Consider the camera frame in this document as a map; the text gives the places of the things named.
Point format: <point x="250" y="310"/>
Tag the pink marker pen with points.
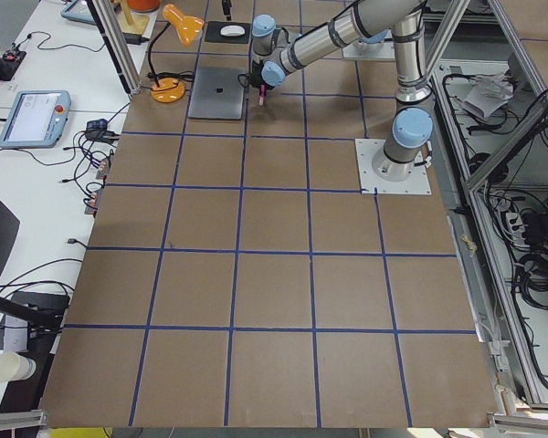
<point x="261" y="96"/>

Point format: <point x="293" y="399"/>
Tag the white computer mouse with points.
<point x="232" y="31"/>

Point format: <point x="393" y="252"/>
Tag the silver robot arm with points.
<point x="362" y="26"/>

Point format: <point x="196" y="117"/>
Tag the black mousepad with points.
<point x="212" y="33"/>

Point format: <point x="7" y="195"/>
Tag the grey closed laptop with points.
<point x="217" y="94"/>

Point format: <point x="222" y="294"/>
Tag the wooden stand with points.
<point x="130" y="22"/>

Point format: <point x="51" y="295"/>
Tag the orange desk lamp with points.
<point x="171" y="71"/>

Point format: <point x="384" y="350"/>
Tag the blue teach pendant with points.
<point x="78" y="11"/>
<point x="36" y="119"/>

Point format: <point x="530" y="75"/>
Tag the black power adapter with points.
<point x="97" y="130"/>

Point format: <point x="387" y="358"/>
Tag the crumpled white paper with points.
<point x="488" y="94"/>

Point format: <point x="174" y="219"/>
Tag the white paper cup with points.
<point x="14" y="367"/>

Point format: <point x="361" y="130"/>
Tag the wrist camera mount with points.
<point x="248" y="80"/>

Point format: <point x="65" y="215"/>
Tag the aluminium frame post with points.
<point x="114" y="40"/>

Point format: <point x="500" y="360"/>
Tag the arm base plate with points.
<point x="359" y="50"/>
<point x="377" y="175"/>

